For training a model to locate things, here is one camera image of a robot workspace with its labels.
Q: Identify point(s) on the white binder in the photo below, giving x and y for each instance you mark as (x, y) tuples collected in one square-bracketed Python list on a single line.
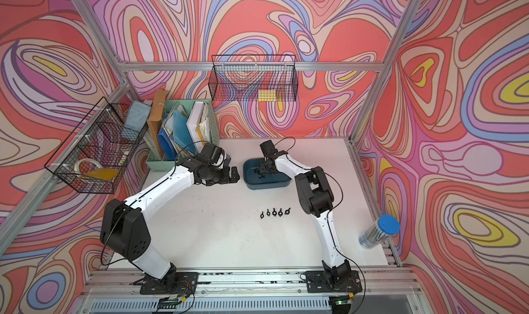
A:
[(198, 125)]

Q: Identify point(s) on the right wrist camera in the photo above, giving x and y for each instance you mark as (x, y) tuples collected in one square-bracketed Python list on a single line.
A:
[(269, 150)]

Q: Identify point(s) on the blue folder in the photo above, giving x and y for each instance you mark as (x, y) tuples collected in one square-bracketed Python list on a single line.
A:
[(174, 136)]

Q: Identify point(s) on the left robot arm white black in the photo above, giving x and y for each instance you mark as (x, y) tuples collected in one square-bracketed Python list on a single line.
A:
[(124, 228)]

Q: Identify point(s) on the black wire basket back wall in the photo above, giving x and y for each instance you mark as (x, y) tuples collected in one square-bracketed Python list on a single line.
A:
[(238, 77)]

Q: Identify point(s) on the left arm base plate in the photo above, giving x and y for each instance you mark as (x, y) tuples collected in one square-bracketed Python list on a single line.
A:
[(174, 283)]

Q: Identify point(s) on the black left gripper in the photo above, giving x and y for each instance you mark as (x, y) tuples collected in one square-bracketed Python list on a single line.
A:
[(226, 177)]

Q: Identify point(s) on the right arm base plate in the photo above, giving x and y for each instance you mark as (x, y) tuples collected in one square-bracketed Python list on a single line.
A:
[(318, 282)]

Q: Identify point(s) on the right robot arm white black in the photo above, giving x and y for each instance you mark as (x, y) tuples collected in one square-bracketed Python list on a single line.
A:
[(316, 199)]

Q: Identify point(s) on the yellow sticky note pad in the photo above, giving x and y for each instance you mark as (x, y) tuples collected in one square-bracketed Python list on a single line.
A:
[(267, 95)]

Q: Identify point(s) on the black wire basket wall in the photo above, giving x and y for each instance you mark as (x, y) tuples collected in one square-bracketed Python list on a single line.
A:
[(100, 135), (238, 77)]

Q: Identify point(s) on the clear tube blue cap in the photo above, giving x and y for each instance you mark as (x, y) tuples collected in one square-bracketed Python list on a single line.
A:
[(385, 227)]

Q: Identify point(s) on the brown cardboard folder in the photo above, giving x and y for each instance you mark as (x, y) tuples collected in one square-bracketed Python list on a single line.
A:
[(155, 119)]

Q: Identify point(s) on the dark teal storage box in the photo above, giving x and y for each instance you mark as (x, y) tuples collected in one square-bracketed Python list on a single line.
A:
[(255, 179)]

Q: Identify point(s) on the grey blue sponge pad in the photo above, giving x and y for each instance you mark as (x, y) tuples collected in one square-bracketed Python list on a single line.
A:
[(137, 116)]

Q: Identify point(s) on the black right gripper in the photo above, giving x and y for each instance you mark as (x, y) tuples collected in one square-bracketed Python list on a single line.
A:
[(262, 167)]

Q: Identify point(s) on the green plastic file organizer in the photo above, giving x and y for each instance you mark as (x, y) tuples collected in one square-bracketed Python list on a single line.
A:
[(184, 106)]

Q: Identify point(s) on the yellow card in basket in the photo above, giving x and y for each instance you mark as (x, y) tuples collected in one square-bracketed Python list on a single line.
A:
[(104, 174)]

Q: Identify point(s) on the white tape roll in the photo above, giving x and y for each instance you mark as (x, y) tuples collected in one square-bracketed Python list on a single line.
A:
[(86, 165)]

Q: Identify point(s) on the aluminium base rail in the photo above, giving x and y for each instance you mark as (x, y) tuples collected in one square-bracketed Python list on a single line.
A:
[(273, 290)]

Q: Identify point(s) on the black wire basket left wall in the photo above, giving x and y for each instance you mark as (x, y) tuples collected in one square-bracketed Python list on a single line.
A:
[(100, 135)]

